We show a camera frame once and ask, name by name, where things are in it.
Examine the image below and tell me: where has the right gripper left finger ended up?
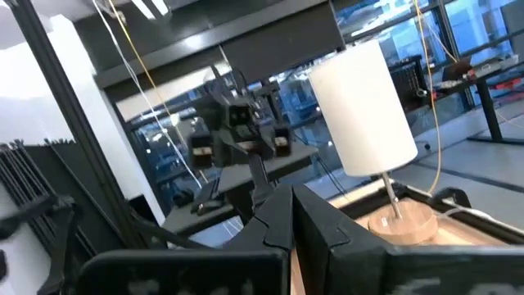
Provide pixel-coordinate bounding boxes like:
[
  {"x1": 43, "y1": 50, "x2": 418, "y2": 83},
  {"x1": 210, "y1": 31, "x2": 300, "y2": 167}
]
[{"x1": 77, "y1": 184, "x2": 294, "y2": 295}]

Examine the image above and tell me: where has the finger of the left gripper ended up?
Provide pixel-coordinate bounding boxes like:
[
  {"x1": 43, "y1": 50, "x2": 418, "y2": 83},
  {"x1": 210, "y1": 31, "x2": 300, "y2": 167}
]
[
  {"x1": 219, "y1": 127, "x2": 251, "y2": 156},
  {"x1": 248, "y1": 138, "x2": 276, "y2": 161}
]

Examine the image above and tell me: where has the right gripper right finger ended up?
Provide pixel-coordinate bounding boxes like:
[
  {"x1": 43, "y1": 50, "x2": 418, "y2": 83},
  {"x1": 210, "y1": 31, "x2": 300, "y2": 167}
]
[{"x1": 294, "y1": 184, "x2": 524, "y2": 295}]

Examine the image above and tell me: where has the black plastic basket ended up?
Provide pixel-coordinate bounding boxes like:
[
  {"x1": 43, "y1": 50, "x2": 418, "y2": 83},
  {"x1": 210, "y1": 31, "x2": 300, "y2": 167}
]
[
  {"x1": 0, "y1": 138, "x2": 56, "y2": 255},
  {"x1": 24, "y1": 138, "x2": 137, "y2": 247}
]

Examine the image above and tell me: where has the white lamp with wooden base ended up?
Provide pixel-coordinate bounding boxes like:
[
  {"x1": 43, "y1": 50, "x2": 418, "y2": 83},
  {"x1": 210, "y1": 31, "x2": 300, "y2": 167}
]
[{"x1": 309, "y1": 39, "x2": 439, "y2": 247}]

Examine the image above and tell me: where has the black-legged background desk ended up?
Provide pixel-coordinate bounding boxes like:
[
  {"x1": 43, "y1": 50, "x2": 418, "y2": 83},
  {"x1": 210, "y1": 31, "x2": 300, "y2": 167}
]
[{"x1": 440, "y1": 52, "x2": 524, "y2": 145}]

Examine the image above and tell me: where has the white cable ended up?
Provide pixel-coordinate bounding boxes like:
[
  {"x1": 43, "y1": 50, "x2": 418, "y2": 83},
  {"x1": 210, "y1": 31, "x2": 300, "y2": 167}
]
[
  {"x1": 437, "y1": 206, "x2": 490, "y2": 219},
  {"x1": 91, "y1": 0, "x2": 203, "y2": 189}
]

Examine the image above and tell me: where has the yellow cable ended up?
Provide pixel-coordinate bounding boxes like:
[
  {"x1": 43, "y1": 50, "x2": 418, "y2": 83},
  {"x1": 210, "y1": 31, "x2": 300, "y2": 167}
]
[
  {"x1": 106, "y1": 0, "x2": 208, "y2": 184},
  {"x1": 412, "y1": 0, "x2": 444, "y2": 194}
]

